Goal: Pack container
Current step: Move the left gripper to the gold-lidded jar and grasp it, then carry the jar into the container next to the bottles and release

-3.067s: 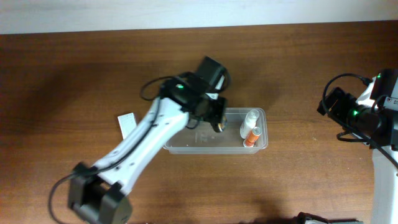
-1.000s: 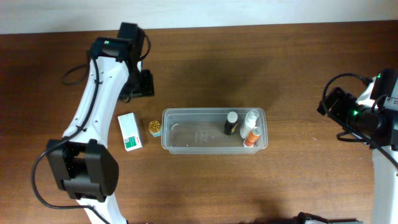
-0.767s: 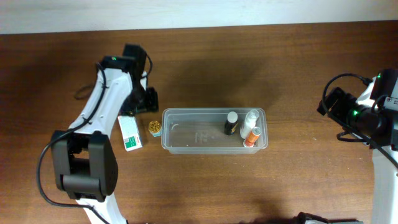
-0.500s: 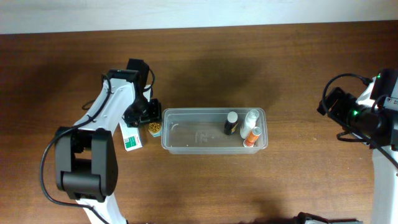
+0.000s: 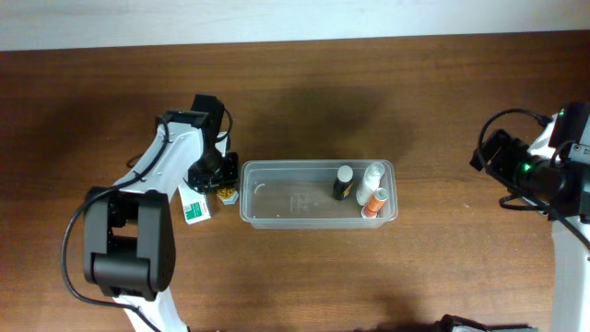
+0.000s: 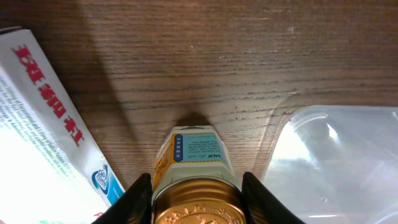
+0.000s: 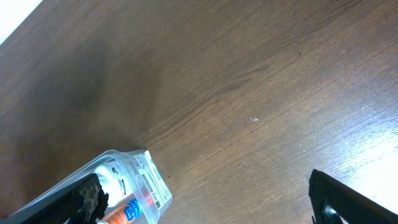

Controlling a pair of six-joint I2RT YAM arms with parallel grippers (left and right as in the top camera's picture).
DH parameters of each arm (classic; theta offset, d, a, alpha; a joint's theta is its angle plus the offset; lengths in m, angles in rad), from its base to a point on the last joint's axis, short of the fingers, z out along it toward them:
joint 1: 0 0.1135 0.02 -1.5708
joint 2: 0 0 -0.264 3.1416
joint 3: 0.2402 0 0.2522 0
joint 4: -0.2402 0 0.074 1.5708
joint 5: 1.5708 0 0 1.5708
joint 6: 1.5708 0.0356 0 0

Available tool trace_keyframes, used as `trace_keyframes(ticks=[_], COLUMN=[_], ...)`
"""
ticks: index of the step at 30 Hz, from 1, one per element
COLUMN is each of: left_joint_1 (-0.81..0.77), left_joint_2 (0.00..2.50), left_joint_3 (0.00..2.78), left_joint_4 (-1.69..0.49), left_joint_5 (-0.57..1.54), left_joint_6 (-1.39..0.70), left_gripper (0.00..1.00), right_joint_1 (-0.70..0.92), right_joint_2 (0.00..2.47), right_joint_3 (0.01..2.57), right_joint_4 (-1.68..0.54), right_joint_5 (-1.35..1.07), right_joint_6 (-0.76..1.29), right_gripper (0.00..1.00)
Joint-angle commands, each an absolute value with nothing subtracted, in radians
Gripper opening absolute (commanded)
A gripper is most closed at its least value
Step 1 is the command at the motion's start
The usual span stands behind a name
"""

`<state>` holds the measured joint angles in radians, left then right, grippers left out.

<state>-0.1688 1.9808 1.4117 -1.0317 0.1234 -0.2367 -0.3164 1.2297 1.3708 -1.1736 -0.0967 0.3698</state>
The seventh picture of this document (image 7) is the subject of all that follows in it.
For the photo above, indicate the clear plastic container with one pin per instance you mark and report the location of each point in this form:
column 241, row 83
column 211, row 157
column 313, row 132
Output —
column 150, row 213

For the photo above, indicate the white green Panadol box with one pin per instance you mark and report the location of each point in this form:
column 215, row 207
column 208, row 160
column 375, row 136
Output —
column 144, row 166

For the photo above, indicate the white squeeze bottle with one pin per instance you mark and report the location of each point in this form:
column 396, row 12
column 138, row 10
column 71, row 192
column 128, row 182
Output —
column 114, row 182

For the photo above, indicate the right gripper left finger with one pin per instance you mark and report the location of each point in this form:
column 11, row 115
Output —
column 81, row 202

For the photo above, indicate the orange tube white cap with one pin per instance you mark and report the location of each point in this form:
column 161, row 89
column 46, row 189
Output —
column 125, row 214

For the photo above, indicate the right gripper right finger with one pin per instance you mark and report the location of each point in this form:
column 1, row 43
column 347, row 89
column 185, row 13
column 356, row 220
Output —
column 334, row 202

